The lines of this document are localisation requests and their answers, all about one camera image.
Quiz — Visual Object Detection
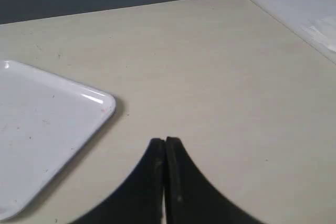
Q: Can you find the white side table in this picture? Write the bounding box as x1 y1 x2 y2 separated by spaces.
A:
251 0 335 62

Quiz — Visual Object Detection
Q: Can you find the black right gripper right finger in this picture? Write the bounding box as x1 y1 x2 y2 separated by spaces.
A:
165 137 261 223

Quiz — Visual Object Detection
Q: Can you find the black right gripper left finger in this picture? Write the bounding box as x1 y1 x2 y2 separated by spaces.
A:
73 138 165 223

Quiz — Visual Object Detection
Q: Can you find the white plastic tray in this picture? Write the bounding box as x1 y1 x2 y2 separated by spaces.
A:
1 60 116 220

